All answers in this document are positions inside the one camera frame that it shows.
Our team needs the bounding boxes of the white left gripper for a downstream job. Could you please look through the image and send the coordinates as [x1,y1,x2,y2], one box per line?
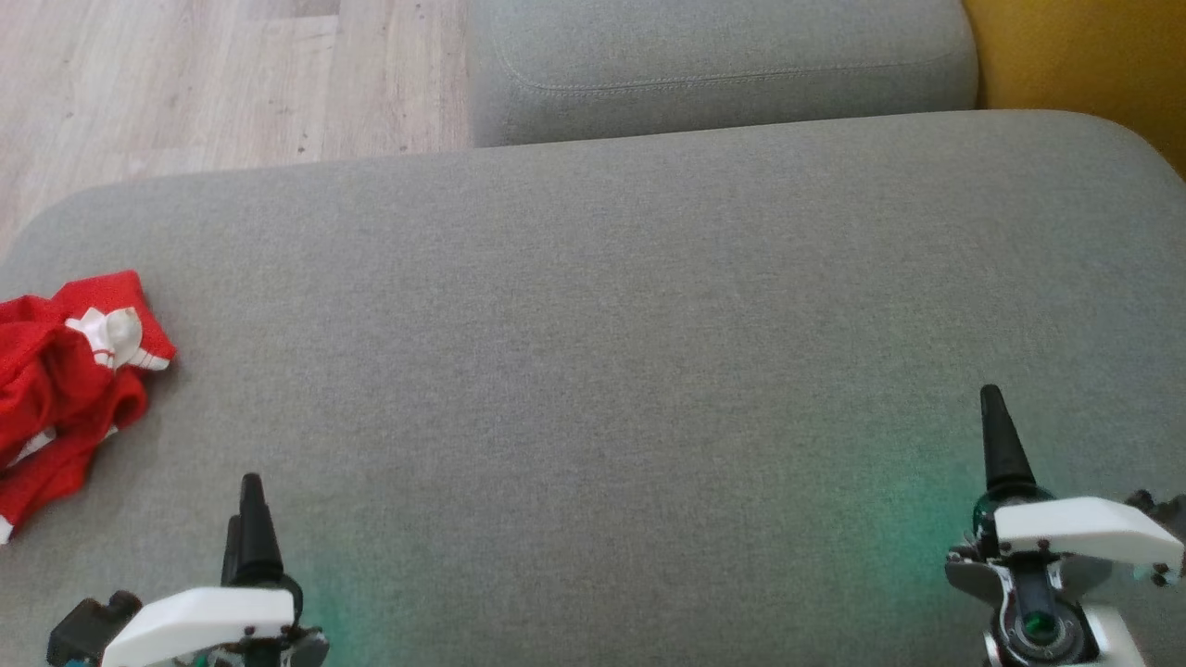
[100,473,330,667]

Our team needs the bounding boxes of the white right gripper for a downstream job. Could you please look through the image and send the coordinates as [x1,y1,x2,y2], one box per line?
[973,384,1185,568]

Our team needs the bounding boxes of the red and white sports jersey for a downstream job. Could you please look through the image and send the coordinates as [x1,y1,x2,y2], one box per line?
[0,270,177,546]

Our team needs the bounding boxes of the mustard yellow furniture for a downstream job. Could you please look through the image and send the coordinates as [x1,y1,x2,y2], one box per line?
[962,0,1186,182]

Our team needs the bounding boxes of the small grey sofa cushion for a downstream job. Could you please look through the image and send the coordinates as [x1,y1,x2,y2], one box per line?
[468,0,980,149]

